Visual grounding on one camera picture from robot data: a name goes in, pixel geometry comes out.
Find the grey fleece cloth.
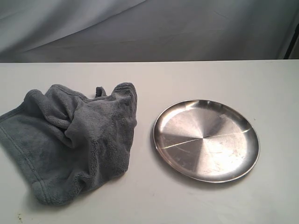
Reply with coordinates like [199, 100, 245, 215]
[0, 83, 137, 205]

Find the round stainless steel plate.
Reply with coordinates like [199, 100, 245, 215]
[152, 99, 260, 183]

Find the grey backdrop cloth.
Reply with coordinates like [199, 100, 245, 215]
[0, 0, 296, 63]

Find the black vertical stand pole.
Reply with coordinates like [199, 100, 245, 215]
[283, 0, 299, 59]

